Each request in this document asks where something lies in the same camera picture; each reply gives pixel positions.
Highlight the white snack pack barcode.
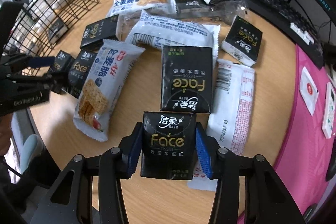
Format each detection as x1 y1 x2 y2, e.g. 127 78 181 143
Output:
125 11 221 62

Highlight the white red sachet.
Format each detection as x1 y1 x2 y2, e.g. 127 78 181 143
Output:
299 67 319 116

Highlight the pink desk mat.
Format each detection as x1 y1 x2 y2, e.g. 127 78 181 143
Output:
237 43 336 224

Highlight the whole wheat cracker pack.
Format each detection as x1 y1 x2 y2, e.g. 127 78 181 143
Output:
106 0 175 18

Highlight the person's left hand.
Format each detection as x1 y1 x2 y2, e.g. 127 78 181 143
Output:
0 114 13 156

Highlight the black wire basket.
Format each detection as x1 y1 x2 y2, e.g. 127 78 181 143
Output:
1 0 99 57

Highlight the white remote control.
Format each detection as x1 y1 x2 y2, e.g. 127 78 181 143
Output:
322 82 335 139

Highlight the black mechanical keyboard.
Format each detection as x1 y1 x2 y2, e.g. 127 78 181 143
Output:
204 0 325 70

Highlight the white pink snack pack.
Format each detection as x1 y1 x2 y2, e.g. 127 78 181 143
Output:
188 59 255 191

